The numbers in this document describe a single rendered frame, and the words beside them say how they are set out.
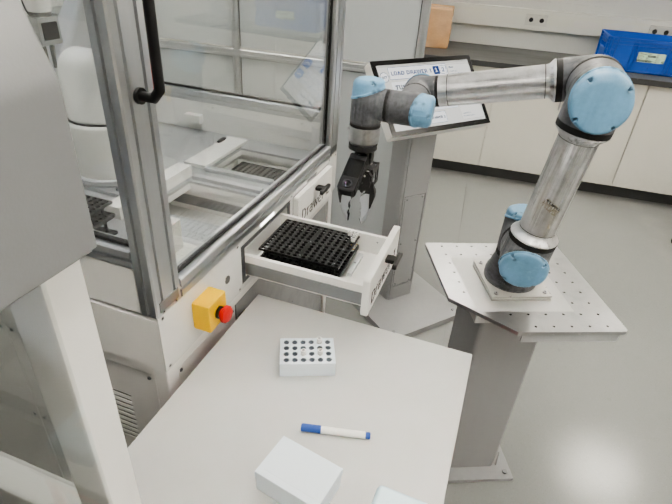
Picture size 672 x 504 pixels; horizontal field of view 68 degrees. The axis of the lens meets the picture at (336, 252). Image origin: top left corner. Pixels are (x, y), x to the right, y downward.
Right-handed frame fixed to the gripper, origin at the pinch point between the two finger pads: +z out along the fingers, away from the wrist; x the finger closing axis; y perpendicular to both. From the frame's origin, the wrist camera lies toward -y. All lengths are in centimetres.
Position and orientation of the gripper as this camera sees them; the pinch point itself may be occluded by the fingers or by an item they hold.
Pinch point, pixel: (353, 218)
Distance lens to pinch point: 132.4
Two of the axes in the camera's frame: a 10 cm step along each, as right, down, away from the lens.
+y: 3.4, -4.8, 8.1
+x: -9.4, -2.3, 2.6
